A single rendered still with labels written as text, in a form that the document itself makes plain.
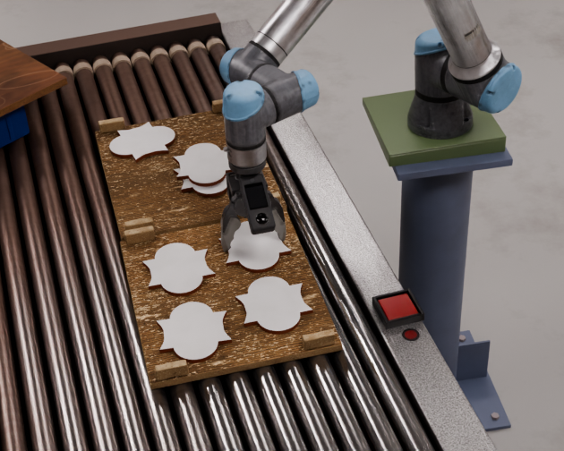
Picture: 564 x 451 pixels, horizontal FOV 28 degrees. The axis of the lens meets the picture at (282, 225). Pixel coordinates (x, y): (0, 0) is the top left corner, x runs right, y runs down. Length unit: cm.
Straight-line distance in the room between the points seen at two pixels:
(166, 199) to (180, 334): 43
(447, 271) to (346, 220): 57
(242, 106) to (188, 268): 36
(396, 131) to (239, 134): 66
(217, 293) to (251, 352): 17
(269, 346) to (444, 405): 33
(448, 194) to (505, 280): 96
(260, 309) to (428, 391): 35
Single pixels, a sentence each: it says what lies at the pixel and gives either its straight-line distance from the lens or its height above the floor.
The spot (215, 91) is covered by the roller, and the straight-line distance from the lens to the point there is 276.
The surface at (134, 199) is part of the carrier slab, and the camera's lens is 239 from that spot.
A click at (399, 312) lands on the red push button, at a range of 210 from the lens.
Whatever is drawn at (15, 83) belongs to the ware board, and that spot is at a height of 104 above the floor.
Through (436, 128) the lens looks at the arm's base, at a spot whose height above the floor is 93.
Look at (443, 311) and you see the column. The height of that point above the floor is 37.
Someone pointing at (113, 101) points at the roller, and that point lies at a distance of 276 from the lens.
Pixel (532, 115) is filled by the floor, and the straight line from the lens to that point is 437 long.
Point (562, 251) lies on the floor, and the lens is 373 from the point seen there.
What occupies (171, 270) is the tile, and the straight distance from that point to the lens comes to 218.
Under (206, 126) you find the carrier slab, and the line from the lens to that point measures 260.
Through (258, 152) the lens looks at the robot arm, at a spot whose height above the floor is 118.
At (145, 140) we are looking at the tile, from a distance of 255.
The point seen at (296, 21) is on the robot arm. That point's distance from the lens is 219.
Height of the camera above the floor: 236
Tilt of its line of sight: 39 degrees down
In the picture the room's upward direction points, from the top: 3 degrees counter-clockwise
